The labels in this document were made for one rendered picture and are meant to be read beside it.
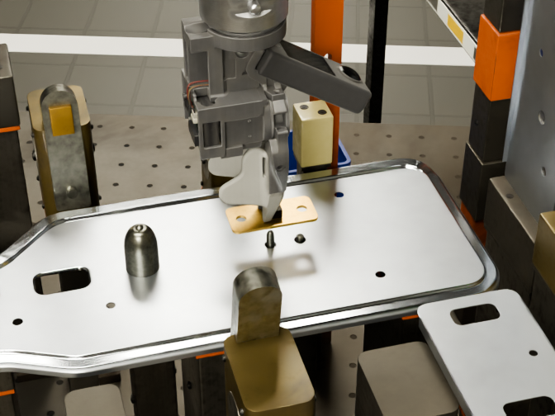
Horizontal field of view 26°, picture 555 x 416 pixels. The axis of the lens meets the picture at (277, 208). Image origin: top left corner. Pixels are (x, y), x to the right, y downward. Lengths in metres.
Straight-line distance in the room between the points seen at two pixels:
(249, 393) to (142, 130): 0.97
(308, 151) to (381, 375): 0.29
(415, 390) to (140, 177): 0.82
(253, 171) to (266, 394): 0.22
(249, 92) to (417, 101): 2.24
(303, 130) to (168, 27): 2.39
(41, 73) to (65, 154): 2.20
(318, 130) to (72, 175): 0.26
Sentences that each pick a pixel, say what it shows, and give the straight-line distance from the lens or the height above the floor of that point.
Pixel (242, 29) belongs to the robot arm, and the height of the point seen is 1.26.
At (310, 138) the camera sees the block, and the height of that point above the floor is 1.04.
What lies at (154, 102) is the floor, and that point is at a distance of 3.26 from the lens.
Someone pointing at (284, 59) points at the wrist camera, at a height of 1.22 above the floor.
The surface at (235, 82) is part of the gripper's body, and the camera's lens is 1.04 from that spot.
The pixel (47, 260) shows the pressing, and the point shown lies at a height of 1.00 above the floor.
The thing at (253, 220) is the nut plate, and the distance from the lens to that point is 1.14.
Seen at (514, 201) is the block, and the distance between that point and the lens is 1.25.
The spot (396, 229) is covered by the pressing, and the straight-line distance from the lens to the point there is 1.20.
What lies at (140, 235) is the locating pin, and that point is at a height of 1.04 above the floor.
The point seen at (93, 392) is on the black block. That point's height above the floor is 0.99.
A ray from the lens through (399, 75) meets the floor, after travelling 3.38.
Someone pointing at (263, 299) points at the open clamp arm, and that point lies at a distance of 0.96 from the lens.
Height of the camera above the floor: 1.74
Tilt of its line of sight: 38 degrees down
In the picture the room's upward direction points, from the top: straight up
